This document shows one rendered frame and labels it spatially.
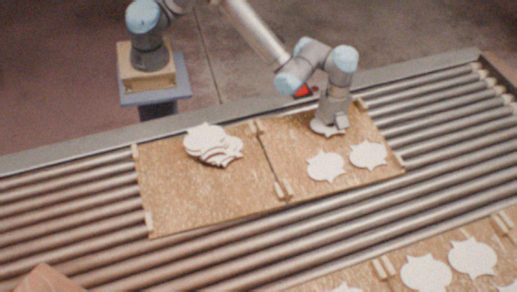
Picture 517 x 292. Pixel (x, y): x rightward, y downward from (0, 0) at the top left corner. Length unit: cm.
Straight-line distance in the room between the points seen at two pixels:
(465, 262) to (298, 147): 61
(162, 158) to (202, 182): 16
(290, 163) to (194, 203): 34
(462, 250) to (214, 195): 74
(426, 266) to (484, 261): 17
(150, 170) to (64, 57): 213
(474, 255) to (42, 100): 263
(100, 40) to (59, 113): 75
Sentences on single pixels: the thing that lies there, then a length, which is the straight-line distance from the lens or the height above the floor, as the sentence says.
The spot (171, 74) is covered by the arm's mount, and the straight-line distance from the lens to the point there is 177.
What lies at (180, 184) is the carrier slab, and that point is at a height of 94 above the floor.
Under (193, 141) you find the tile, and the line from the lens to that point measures 143.
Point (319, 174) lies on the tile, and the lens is 145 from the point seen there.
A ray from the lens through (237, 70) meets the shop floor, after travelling 321.
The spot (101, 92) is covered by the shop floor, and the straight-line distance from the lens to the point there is 315.
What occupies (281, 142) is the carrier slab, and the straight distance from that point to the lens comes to 153.
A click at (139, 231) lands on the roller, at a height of 92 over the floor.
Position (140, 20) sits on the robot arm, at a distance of 164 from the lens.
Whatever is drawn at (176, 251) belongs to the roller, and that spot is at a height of 92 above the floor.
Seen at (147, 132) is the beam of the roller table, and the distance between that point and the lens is 160.
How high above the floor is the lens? 209
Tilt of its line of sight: 50 degrees down
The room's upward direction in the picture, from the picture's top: 5 degrees clockwise
